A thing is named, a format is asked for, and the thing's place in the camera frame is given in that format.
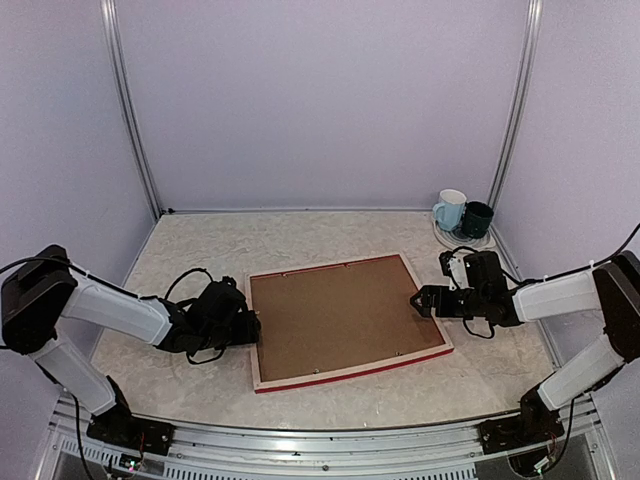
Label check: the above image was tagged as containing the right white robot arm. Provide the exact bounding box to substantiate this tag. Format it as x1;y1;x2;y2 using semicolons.
410;250;639;444

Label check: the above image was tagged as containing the white coaster plate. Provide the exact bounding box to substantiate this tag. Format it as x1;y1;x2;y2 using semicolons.
432;218;496;250

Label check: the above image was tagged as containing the right aluminium corner post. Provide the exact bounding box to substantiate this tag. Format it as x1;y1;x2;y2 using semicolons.
488;0;543;210

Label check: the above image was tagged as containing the dark green mug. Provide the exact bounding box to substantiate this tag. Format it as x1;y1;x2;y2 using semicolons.
461;201;494;239

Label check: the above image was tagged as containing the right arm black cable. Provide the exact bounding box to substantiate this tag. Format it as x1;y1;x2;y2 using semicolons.
519;222;640;284

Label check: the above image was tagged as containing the aluminium front rail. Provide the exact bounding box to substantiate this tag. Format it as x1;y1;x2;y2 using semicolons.
28;394;622;479

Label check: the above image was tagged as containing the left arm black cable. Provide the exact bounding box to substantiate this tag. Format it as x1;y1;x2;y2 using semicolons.
164;268;214;301

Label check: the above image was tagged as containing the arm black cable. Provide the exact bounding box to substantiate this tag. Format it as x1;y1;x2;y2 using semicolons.
164;268;214;301
519;222;640;284

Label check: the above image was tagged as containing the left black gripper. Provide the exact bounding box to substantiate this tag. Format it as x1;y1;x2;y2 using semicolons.
200;310;261;351

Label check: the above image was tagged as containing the light blue mug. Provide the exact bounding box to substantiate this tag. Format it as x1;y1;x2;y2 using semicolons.
432;189;467;232

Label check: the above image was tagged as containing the wooden red picture frame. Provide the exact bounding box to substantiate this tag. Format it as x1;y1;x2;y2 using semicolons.
244;252;455;395

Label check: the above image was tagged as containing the left aluminium corner post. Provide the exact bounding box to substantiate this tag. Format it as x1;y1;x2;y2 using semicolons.
100;0;163;221

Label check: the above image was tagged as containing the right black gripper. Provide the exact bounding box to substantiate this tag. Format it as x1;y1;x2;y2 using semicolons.
411;284;488;318

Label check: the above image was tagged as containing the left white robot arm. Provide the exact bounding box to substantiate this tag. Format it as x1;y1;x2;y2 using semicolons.
1;244;261;445

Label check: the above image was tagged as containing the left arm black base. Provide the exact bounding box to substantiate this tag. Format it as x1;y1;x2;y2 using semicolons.
87;376;175;456

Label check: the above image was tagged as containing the aluminium corner post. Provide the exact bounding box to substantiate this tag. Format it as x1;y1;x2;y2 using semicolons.
488;0;543;210
100;0;163;221

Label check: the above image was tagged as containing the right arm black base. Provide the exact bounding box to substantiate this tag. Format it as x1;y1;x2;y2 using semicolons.
478;389;565;455

